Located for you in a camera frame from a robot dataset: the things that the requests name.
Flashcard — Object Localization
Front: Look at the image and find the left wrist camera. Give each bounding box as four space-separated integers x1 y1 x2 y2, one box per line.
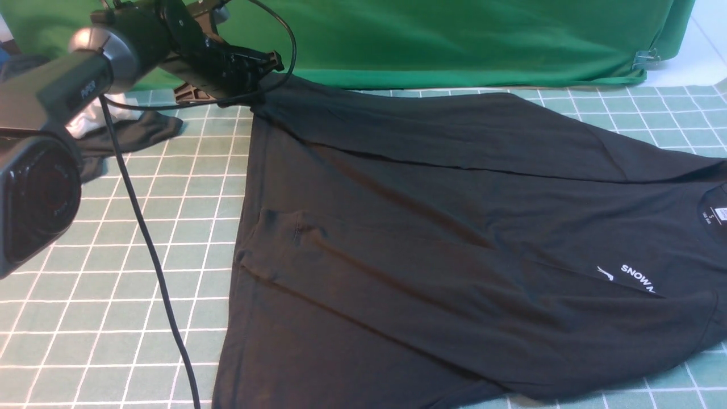
185 1 231 31

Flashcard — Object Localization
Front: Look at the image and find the black camera cable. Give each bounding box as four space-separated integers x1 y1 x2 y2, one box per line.
102 0 298 111

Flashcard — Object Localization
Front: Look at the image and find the metal binder clip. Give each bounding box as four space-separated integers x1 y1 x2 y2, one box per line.
631 48 662 70

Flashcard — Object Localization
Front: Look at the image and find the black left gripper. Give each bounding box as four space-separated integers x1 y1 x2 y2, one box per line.
162 23 284 106

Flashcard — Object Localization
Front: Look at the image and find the green backdrop cloth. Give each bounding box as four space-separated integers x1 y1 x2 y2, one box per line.
0 0 696 91

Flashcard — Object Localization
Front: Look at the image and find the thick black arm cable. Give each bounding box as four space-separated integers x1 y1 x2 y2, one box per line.
98 94 202 409

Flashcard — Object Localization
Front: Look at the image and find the gray long-sleeved shirt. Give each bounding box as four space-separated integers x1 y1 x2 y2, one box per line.
211 77 725 408

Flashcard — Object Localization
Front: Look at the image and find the crumpled white cloth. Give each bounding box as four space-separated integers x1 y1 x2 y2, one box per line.
65 99 142 139

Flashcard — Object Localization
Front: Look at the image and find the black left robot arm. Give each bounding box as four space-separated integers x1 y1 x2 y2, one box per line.
2 1 293 277

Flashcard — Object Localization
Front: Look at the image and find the crumpled dark gray garment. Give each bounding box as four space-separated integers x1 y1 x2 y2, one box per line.
76 111 184 183

